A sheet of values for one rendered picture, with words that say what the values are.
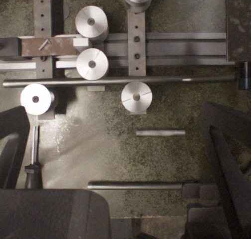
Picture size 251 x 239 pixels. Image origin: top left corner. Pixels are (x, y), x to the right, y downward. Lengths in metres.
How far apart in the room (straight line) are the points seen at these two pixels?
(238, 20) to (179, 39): 0.15
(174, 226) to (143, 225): 0.19
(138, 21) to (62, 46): 0.14
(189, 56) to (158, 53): 0.06
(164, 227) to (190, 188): 1.27
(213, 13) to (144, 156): 0.32
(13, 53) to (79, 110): 0.16
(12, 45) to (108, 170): 0.29
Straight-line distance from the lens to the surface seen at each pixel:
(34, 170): 0.49
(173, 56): 0.46
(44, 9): 0.47
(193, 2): 0.52
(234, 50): 0.34
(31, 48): 0.42
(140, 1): 0.40
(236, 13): 0.35
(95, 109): 0.47
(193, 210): 0.31
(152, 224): 1.57
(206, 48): 0.47
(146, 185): 0.49
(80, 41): 0.38
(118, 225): 1.26
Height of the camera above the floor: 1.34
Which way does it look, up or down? 86 degrees down
